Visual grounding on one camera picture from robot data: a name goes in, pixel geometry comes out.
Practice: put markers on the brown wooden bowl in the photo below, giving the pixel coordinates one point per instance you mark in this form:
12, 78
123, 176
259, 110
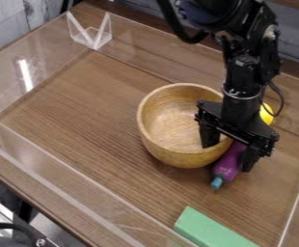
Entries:
167, 127

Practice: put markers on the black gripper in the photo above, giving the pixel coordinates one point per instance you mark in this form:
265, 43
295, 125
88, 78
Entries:
251, 132

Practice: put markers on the clear acrylic corner bracket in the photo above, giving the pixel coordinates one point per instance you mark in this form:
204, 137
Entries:
94, 38

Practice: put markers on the clear acrylic tray wall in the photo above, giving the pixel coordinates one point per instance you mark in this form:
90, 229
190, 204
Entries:
83, 207

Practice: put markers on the yellow toy lemon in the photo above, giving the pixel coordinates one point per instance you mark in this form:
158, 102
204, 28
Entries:
267, 113

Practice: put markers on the green foam block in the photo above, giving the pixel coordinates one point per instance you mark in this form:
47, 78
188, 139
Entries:
206, 232

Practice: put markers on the purple toy eggplant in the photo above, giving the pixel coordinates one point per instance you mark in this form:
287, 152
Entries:
227, 167

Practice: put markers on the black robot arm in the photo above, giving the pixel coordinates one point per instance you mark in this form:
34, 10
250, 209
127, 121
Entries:
245, 25

